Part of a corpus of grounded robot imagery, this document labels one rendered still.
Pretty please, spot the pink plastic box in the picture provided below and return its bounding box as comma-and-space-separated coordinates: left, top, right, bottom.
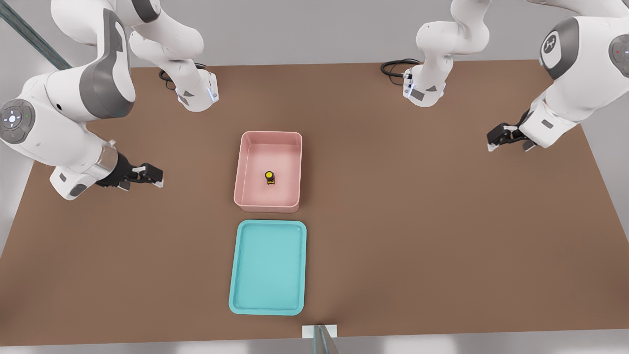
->
233, 131, 303, 214

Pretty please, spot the pale blue-green tray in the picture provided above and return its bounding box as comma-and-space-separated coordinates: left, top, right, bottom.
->
229, 219, 308, 316

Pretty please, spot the black cable loop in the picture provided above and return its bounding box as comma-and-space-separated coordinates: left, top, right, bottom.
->
158, 62, 208, 92
380, 59, 422, 80

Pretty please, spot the silver frame post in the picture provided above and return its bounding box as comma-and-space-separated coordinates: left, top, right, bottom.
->
301, 324, 340, 354
0, 0, 73, 70

